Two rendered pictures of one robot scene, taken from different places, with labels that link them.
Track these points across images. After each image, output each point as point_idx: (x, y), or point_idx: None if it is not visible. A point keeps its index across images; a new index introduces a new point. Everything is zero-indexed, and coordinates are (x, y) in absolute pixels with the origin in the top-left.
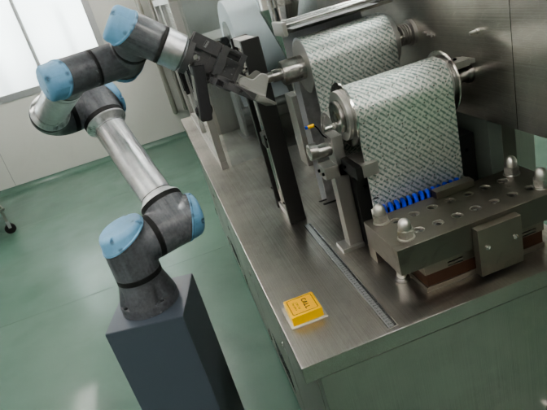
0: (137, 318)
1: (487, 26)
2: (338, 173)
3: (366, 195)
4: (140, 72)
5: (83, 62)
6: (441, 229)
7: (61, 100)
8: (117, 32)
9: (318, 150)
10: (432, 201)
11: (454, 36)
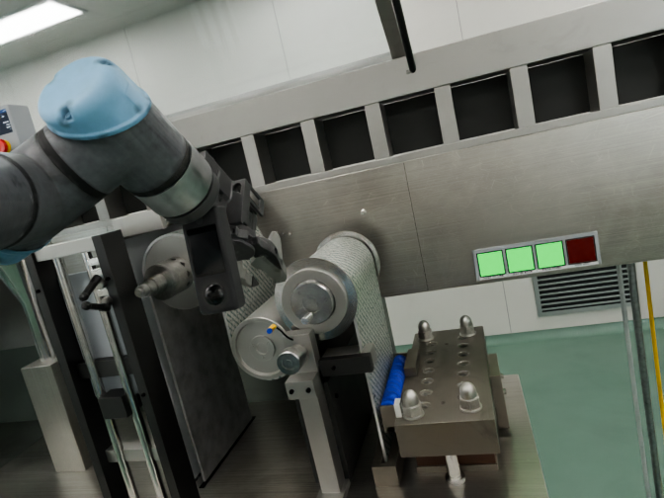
0: None
1: (378, 204)
2: (320, 383)
3: (338, 408)
4: (51, 238)
5: (1, 165)
6: (480, 386)
7: None
8: (124, 102)
9: (302, 355)
10: (415, 378)
11: (327, 225)
